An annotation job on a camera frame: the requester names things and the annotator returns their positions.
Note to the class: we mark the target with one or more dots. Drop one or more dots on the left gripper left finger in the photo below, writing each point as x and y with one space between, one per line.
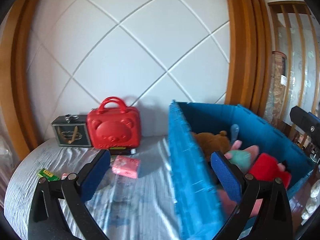
46 218

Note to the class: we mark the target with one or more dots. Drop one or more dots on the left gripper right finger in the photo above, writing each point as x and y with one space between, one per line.
273 221

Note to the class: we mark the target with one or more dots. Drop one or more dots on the green medicine box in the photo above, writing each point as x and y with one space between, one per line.
48 175

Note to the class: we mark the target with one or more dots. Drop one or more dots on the red-dressed pig plush toy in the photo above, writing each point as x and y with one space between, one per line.
265 168

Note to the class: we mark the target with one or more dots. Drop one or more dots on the green-dressed pig plush toy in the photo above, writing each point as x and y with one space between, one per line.
243 159

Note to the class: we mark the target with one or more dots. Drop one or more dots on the pink tissue pack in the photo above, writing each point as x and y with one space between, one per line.
125 166

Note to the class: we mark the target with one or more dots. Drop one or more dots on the brown bear plush toy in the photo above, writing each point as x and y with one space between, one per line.
210 143

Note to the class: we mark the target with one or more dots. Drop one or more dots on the rolled patterned carpet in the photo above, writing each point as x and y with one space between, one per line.
276 92

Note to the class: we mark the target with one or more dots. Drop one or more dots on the dark brown medicine bottle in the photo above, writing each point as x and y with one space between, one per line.
122 151

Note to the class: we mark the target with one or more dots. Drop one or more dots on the blue plastic crate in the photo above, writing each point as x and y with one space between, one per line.
215 197

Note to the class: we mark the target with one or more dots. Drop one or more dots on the black gift box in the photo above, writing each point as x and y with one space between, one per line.
73 134

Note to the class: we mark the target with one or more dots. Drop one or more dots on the striped blue table cloth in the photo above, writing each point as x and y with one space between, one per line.
124 208

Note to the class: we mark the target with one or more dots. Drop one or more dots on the red bear suitcase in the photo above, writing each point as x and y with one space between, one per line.
114 124

